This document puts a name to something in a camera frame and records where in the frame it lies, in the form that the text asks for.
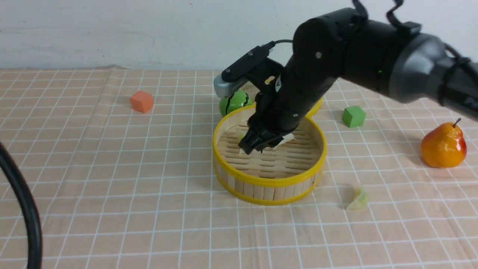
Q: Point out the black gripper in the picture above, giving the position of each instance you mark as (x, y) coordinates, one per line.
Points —
(283, 100)

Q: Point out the white dumpling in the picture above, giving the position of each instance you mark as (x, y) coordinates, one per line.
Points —
(285, 139)

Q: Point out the pale green dumpling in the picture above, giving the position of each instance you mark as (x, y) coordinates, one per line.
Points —
(360, 199)

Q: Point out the green dumpling front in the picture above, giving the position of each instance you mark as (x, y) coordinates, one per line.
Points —
(240, 136)

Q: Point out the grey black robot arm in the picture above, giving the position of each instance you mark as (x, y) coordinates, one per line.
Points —
(394, 59)

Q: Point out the bamboo steamer tray yellow rim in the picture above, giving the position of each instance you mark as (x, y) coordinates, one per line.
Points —
(270, 177)

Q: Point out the bamboo steamer lid yellow rim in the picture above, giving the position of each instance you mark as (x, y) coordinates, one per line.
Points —
(252, 91)

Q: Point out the green watermelon toy ball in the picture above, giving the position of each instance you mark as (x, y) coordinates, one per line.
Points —
(236, 101)

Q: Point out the green foam cube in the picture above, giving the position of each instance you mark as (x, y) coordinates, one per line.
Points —
(353, 116)

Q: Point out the orange foam cube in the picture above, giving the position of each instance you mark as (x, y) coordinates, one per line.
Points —
(141, 102)

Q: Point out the checkered beige tablecloth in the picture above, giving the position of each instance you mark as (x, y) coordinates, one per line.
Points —
(118, 189)

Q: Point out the orange yellow toy pear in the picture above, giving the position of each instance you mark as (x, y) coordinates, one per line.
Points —
(445, 146)

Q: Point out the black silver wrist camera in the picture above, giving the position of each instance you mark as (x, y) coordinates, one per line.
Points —
(234, 77)

